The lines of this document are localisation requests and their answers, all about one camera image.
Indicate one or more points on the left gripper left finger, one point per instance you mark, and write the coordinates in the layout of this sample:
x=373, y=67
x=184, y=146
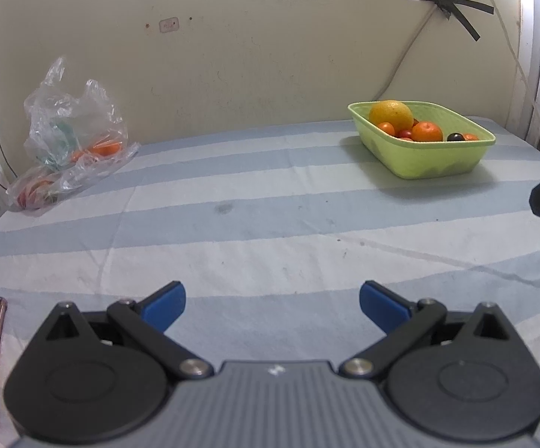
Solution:
x=92, y=376

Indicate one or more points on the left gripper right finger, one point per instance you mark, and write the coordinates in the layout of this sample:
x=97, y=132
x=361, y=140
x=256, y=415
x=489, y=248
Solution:
x=459, y=376

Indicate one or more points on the dark plum front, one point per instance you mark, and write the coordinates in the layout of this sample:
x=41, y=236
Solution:
x=455, y=137

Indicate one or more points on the red tomato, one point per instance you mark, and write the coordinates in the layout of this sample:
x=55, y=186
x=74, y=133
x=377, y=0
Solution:
x=405, y=135

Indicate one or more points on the large yellow citrus fruit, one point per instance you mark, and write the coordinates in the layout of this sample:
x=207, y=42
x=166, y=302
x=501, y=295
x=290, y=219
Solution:
x=395, y=113

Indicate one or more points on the green plastic basin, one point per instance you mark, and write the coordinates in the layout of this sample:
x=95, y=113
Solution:
x=415, y=160

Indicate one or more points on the striped blue white cloth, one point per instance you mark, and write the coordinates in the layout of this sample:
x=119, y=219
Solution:
x=272, y=232

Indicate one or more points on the orange in plastic bag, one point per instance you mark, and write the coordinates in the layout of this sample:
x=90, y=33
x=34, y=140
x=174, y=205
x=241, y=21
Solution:
x=106, y=148

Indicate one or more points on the clear plastic bag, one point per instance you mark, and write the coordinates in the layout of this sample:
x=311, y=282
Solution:
x=62, y=129

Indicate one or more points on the wall sticker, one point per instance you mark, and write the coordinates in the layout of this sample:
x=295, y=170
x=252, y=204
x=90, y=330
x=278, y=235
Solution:
x=169, y=24

